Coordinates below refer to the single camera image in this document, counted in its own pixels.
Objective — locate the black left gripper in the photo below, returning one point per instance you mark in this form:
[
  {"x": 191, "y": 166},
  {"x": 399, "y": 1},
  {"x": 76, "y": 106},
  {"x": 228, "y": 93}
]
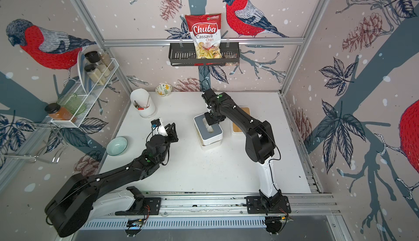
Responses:
[{"x": 169, "y": 131}]

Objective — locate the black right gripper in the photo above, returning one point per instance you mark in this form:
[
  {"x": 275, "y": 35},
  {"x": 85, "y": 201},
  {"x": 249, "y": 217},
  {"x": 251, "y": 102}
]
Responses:
[{"x": 209, "y": 122}]

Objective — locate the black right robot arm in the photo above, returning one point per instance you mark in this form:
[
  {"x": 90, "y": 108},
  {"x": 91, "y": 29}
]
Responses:
[{"x": 260, "y": 144}]

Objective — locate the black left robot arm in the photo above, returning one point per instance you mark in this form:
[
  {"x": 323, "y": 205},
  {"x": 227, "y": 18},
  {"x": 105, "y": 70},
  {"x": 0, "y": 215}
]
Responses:
[{"x": 70, "y": 207}]

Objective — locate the floral patterned small bowl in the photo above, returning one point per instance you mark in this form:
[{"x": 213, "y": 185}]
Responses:
[{"x": 164, "y": 89}]

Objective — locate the white utensil holder cup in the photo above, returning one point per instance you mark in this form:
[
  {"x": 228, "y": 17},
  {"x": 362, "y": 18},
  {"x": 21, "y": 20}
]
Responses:
[{"x": 141, "y": 96}]

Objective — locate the light green bowl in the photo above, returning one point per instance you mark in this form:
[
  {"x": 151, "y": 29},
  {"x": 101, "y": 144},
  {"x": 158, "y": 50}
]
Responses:
[{"x": 117, "y": 146}]

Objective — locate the red Chuba chips bag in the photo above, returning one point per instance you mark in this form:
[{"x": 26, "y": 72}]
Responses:
[{"x": 205, "y": 32}]

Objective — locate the black lid spice jar front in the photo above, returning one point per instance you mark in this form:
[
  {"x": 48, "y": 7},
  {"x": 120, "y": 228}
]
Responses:
[{"x": 95, "y": 75}]

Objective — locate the black lid spice jar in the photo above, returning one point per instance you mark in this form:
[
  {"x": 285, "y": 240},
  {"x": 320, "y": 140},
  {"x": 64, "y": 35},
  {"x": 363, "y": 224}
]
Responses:
[
  {"x": 101, "y": 61},
  {"x": 95, "y": 75}
]

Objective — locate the green glass cup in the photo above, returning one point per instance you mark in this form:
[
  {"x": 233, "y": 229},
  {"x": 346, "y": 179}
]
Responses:
[{"x": 73, "y": 103}]

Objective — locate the black lid spice jar rear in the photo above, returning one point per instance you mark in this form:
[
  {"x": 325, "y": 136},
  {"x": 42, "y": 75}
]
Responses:
[{"x": 101, "y": 61}]

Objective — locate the orange sauce jar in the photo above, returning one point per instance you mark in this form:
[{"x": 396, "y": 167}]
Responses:
[{"x": 58, "y": 112}]

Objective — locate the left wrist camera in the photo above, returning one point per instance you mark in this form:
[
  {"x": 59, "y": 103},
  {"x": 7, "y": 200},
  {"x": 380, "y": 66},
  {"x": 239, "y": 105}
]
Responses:
[{"x": 158, "y": 128}]

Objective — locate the red handled tool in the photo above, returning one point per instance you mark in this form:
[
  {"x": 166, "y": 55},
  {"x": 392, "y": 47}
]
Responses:
[{"x": 137, "y": 106}]

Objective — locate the black wire wall basket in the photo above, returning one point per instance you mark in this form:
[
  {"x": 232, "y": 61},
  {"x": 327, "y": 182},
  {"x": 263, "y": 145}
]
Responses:
[{"x": 185, "y": 55}]

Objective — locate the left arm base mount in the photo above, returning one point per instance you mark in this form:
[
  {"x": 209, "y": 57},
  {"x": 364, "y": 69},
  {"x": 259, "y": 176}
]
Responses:
[{"x": 141, "y": 206}]

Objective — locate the white wire wall shelf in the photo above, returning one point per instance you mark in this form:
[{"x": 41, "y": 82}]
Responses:
[{"x": 87, "y": 91}]

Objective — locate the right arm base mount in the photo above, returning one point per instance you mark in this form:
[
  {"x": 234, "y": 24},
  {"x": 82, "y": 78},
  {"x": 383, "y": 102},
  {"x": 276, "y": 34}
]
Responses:
[{"x": 275, "y": 208}]

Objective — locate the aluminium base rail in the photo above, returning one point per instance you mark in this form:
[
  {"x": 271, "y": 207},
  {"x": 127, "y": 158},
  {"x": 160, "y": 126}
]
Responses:
[{"x": 226, "y": 210}]

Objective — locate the chrome wire wall rack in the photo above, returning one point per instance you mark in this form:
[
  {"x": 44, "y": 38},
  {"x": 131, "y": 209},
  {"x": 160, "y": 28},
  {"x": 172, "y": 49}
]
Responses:
[{"x": 45, "y": 144}]

